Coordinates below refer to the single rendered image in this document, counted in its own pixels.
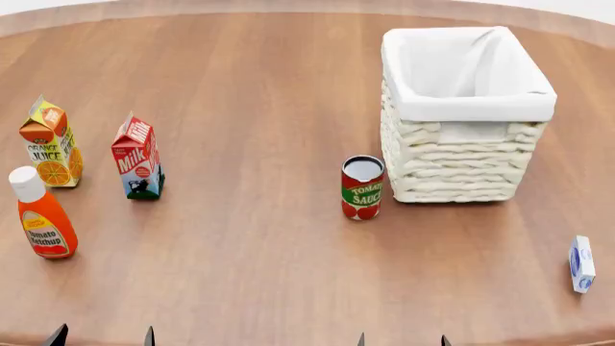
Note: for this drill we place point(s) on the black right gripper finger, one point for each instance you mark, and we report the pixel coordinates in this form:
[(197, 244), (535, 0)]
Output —
[(361, 341), (445, 341)]

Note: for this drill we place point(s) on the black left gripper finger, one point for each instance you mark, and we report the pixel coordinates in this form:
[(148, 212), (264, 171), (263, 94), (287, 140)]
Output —
[(57, 338), (150, 338)]

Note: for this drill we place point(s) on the white wicker basket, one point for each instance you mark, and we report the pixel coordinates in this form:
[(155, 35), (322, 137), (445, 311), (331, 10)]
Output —
[(456, 166)]

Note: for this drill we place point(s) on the red milk carton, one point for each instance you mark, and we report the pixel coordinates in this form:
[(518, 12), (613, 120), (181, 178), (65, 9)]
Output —
[(137, 162)]

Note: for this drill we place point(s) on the white cloth basket liner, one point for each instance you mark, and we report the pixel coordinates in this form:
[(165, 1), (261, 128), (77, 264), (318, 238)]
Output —
[(461, 72)]

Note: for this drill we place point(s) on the tomato ketchup bottle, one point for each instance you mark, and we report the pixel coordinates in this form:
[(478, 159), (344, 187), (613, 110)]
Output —
[(45, 227)]

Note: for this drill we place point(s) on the tomato sauce can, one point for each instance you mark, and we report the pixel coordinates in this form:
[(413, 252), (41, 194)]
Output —
[(362, 191)]

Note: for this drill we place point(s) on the small white blue box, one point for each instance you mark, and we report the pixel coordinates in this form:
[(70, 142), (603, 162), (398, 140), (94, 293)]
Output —
[(582, 265)]

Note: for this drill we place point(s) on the orange juice carton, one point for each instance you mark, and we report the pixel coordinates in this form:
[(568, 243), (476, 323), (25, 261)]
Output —
[(48, 155)]

